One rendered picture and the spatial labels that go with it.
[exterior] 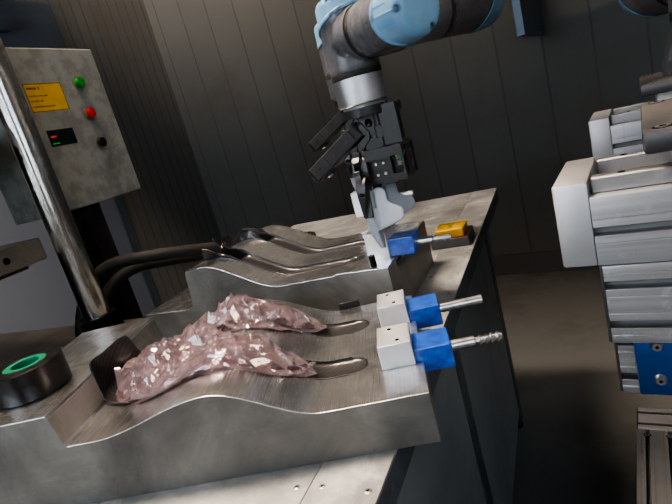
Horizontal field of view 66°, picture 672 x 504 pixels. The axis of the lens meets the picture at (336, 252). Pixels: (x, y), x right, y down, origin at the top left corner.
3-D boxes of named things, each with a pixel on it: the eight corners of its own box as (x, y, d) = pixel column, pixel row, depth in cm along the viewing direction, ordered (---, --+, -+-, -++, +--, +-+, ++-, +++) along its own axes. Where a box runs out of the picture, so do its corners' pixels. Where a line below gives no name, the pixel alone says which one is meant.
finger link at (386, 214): (407, 245, 75) (396, 182, 75) (369, 250, 78) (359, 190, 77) (412, 243, 78) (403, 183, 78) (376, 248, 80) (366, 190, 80)
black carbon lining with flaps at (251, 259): (388, 244, 97) (376, 195, 94) (362, 275, 83) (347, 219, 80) (237, 267, 111) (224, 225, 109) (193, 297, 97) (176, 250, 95)
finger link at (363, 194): (370, 217, 76) (360, 158, 75) (361, 219, 76) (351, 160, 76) (381, 216, 80) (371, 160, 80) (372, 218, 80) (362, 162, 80)
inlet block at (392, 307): (482, 310, 68) (474, 272, 67) (490, 325, 63) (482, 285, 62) (386, 330, 70) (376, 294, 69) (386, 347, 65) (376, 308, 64)
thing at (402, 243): (457, 248, 81) (450, 215, 80) (451, 257, 77) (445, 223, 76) (379, 258, 87) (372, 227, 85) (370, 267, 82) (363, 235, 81)
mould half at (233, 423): (419, 329, 74) (402, 258, 72) (441, 441, 49) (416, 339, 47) (108, 394, 81) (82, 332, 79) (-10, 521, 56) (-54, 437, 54)
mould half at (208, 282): (433, 263, 101) (418, 197, 98) (401, 322, 78) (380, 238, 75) (228, 290, 122) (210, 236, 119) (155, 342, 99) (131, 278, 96)
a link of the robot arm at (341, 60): (331, -11, 67) (301, 10, 74) (352, 75, 70) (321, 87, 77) (378, -17, 71) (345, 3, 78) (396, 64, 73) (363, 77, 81)
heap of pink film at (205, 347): (329, 319, 71) (314, 266, 69) (314, 385, 54) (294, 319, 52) (158, 356, 75) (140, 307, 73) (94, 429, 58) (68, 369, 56)
